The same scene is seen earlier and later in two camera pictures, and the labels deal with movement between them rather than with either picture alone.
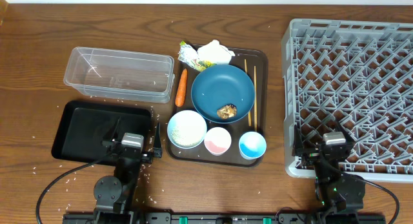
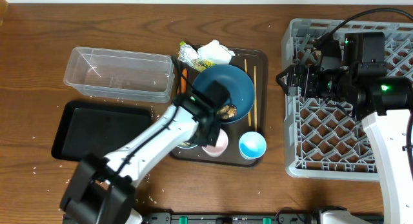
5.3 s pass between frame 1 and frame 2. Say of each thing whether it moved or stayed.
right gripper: moved
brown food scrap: stayed
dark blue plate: stayed
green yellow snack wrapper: stayed
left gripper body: moved
